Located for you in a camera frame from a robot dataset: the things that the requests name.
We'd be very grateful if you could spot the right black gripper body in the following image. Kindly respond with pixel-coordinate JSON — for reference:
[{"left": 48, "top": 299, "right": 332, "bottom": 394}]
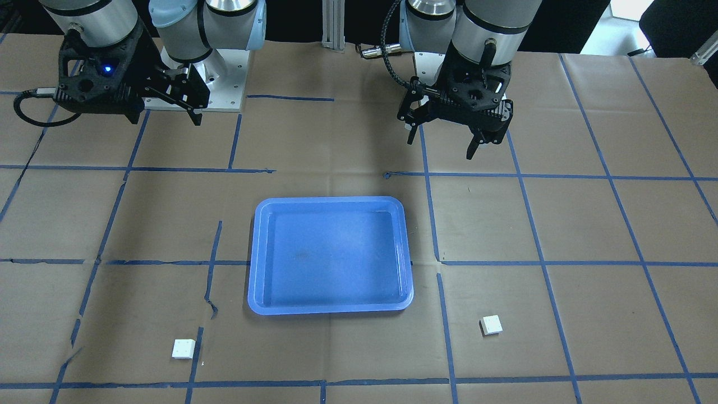
[{"left": 53, "top": 22, "right": 209, "bottom": 125}]

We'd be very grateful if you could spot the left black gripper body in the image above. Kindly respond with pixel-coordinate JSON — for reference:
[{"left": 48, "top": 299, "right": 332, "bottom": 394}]
[{"left": 397, "top": 43, "right": 514, "bottom": 145}]

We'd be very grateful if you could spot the white block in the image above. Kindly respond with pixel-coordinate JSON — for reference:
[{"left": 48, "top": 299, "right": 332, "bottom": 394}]
[
  {"left": 171, "top": 338, "right": 196, "bottom": 360},
  {"left": 480, "top": 315, "right": 504, "bottom": 337}
]

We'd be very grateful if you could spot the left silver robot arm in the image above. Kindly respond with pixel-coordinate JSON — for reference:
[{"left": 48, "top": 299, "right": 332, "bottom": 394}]
[{"left": 382, "top": 1, "right": 541, "bottom": 159}]

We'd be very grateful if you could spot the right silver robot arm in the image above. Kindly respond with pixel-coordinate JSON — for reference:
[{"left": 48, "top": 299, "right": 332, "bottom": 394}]
[{"left": 29, "top": 1, "right": 266, "bottom": 125}]

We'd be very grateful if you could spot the blue plastic tray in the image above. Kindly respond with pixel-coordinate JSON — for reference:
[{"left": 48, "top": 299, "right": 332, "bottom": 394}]
[{"left": 248, "top": 195, "right": 415, "bottom": 315}]

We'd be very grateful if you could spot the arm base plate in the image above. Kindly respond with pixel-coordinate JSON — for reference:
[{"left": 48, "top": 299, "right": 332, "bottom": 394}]
[
  {"left": 142, "top": 46, "right": 250, "bottom": 113},
  {"left": 413, "top": 52, "right": 511, "bottom": 120}
]

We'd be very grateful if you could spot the aluminium frame post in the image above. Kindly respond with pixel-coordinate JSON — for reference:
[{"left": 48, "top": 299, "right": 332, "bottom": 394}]
[{"left": 321, "top": 0, "right": 346, "bottom": 53}]

